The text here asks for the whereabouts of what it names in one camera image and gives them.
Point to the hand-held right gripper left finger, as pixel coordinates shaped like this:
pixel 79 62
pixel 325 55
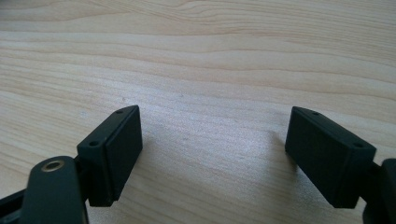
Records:
pixel 112 155

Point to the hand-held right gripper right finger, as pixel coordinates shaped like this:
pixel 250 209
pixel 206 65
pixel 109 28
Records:
pixel 327 155

